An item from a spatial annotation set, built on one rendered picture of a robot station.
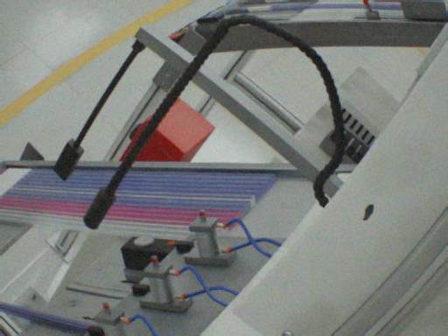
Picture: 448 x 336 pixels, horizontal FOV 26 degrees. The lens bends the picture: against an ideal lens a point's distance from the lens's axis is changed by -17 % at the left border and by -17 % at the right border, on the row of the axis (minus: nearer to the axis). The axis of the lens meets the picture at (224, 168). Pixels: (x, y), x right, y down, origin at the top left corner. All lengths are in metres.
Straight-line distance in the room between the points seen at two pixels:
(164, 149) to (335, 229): 1.29
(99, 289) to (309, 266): 0.59
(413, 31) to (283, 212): 0.88
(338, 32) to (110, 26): 1.57
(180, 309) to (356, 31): 1.27
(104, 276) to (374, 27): 1.09
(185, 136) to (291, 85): 2.03
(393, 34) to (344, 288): 1.52
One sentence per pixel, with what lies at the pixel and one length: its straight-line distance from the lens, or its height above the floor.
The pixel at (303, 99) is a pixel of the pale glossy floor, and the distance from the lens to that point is 3.97.
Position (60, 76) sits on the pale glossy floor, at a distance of 3.33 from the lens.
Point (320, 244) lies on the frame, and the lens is 0.71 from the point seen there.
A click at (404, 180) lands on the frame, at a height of 1.56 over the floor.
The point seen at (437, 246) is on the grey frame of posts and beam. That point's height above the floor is 1.56.
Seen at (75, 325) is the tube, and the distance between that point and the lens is 1.17.
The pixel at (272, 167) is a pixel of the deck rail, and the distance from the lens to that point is 1.52.
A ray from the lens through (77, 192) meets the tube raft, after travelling 1.56.
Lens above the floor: 1.87
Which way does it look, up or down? 33 degrees down
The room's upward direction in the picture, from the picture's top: 37 degrees clockwise
